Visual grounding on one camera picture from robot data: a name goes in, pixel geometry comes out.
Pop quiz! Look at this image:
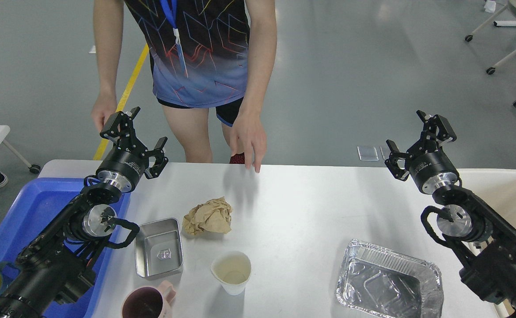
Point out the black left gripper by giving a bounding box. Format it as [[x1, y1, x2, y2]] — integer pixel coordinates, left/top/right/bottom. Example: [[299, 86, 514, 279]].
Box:
[[96, 107, 169, 193]]

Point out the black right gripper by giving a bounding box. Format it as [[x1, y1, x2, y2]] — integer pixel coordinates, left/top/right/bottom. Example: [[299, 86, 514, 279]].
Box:
[[384, 110, 459, 195]]

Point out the square stainless steel tin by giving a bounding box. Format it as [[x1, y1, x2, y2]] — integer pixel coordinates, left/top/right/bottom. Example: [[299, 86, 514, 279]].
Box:
[[135, 218, 184, 278]]

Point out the aluminium foil tray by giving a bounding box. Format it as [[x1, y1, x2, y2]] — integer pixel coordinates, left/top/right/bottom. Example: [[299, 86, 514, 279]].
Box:
[[335, 239, 444, 318]]

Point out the pink home mug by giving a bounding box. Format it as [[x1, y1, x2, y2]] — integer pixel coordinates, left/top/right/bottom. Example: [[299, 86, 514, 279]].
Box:
[[121, 280, 176, 318]]

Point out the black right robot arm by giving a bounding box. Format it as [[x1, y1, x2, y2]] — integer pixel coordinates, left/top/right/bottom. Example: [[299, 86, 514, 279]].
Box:
[[385, 110, 516, 318]]

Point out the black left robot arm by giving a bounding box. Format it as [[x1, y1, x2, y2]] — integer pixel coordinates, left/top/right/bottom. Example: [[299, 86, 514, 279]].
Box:
[[0, 107, 169, 318]]

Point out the beige plastic bin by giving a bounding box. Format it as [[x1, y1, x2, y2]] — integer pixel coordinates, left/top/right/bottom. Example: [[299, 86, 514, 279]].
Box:
[[457, 169, 516, 318]]

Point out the crumpled brown paper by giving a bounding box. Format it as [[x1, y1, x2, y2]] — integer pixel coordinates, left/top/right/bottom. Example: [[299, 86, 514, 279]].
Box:
[[182, 197, 232, 236]]

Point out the person in patterned shirt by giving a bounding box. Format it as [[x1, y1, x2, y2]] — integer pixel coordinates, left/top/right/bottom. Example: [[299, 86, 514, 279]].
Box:
[[91, 0, 277, 172]]

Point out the white wheeled chair base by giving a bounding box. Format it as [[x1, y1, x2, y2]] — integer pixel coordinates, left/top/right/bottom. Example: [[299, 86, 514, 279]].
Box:
[[465, 0, 516, 109]]

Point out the blue plastic tray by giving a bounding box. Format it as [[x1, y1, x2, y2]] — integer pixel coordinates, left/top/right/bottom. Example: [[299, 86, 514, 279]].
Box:
[[0, 178, 113, 318]]

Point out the white paper cup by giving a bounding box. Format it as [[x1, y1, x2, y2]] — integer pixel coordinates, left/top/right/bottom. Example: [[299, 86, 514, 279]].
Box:
[[210, 251, 252, 296]]

